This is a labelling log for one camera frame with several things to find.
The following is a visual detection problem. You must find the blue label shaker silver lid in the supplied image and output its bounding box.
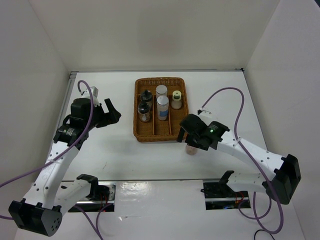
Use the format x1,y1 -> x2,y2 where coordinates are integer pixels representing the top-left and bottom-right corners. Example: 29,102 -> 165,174
156,84 -> 168,98

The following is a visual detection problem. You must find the brown wicker divided basket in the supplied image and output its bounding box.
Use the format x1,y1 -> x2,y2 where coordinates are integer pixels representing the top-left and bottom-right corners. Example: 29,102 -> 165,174
133,77 -> 189,143

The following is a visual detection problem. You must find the black top glass condiment bottle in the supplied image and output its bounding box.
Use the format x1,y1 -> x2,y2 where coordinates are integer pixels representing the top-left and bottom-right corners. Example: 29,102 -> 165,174
137,101 -> 151,123

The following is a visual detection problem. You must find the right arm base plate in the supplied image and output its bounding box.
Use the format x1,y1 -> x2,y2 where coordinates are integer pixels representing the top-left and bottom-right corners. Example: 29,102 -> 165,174
200,180 -> 251,210

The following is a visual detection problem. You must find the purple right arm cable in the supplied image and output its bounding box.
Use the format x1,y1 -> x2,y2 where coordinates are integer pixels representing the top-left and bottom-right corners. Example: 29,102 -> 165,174
197,87 -> 285,235

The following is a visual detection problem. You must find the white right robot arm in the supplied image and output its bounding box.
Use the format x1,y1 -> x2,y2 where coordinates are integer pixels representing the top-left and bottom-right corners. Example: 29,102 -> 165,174
177,114 -> 301,205

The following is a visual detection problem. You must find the pink lid spice jar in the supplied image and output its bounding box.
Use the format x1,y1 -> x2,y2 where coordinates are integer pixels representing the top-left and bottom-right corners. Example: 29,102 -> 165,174
185,145 -> 198,156

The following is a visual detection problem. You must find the black cable on floor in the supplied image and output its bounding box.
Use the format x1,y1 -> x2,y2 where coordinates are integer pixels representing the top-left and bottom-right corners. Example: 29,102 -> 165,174
254,229 -> 276,240

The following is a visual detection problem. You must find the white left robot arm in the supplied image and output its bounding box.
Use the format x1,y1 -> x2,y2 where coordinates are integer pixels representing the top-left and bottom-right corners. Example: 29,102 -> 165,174
8,97 -> 121,237

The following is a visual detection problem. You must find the yellow lid spice jar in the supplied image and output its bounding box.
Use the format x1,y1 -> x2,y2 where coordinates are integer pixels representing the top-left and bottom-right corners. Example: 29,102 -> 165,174
171,90 -> 182,110

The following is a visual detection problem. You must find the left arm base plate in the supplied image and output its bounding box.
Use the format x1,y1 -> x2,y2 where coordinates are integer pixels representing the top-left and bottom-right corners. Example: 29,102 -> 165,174
75,181 -> 116,213

